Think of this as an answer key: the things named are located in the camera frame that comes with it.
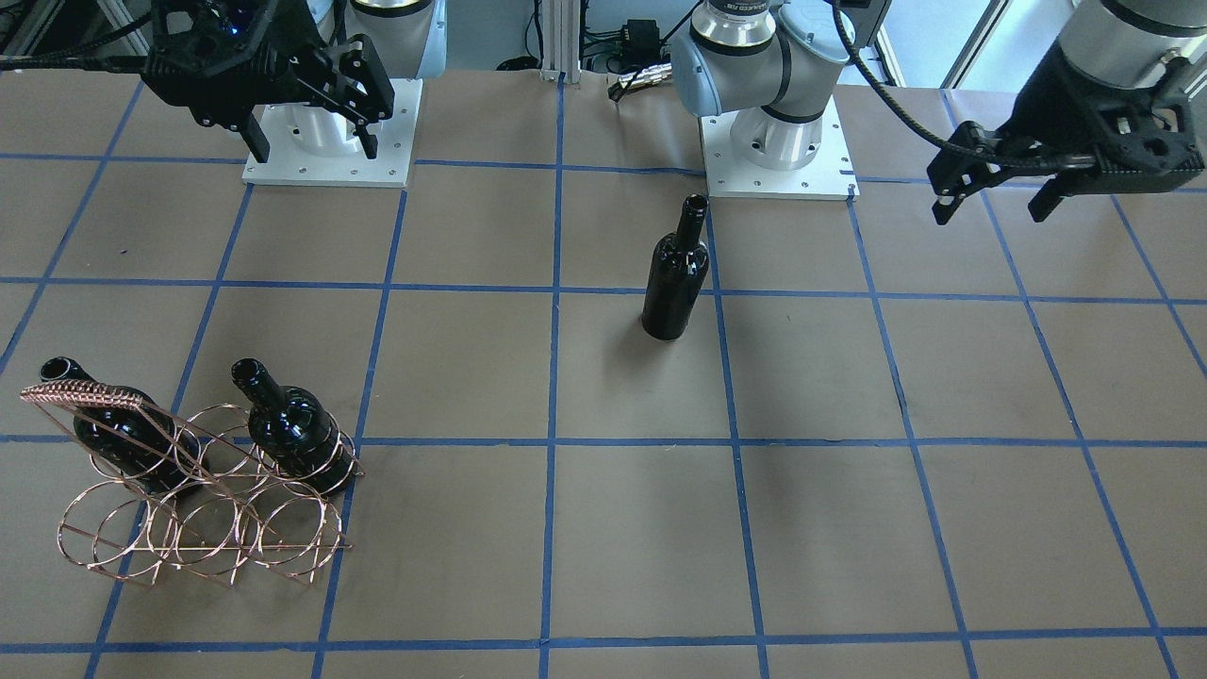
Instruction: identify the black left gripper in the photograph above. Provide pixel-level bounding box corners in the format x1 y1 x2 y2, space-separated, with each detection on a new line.
931 43 1205 226

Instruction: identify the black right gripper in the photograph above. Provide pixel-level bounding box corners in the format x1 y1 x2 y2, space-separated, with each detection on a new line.
141 1 395 163

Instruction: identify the dark glass wine bottle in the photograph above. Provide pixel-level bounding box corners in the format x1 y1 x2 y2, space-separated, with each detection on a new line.
639 193 710 340

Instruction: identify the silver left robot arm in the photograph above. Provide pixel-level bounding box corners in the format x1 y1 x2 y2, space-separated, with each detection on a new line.
671 1 1205 224

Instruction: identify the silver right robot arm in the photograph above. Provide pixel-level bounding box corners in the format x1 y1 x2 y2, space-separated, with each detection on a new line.
140 1 447 164

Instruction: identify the dark wine bottle in basket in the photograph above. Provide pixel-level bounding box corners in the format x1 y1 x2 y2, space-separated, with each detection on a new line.
231 357 354 497

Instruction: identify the black power adapter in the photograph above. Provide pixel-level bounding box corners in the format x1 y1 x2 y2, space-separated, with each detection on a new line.
620 18 661 69

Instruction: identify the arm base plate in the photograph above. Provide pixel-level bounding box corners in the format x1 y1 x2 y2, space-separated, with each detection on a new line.
241 78 425 189
700 98 861 201

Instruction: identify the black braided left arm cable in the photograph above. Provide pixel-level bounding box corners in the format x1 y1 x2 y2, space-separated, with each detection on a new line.
830 0 1100 175

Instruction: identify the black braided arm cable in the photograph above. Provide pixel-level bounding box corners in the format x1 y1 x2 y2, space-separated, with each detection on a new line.
830 0 1100 175
0 14 161 81

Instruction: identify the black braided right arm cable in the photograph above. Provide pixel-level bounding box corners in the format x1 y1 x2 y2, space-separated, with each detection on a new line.
0 14 161 81

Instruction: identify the aluminium frame post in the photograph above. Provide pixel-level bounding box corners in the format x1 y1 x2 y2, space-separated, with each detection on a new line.
537 0 585 87

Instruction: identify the copper wire wine basket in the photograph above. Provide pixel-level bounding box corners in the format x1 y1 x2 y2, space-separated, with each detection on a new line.
21 381 352 589

